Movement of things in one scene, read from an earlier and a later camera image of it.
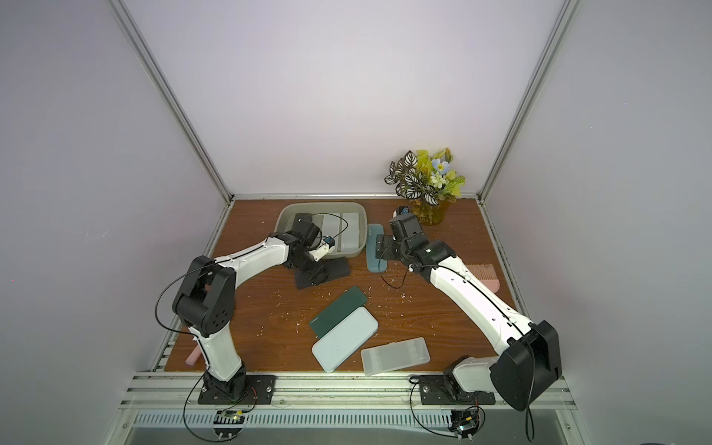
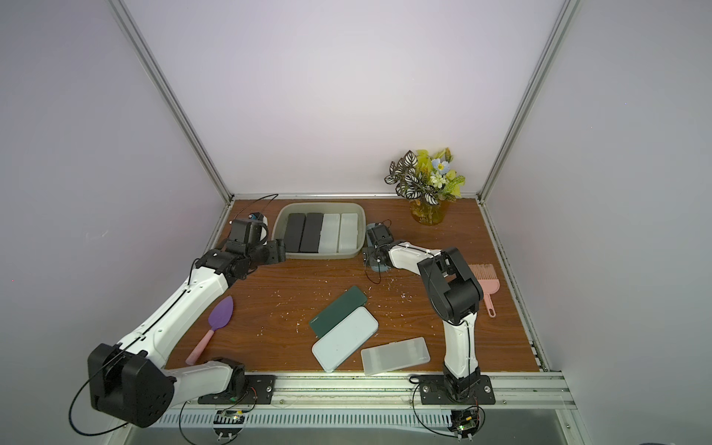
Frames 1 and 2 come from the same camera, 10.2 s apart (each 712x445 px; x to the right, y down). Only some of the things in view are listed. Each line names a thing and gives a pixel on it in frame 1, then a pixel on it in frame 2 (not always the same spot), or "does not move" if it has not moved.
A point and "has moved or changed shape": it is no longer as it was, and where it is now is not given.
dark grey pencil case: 302,223 does not move
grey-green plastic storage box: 345,222 does not move
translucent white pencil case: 350,234 does not move
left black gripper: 315,273 to 276,250
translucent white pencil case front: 395,356 does not move
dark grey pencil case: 335,267 has moved or changed shape
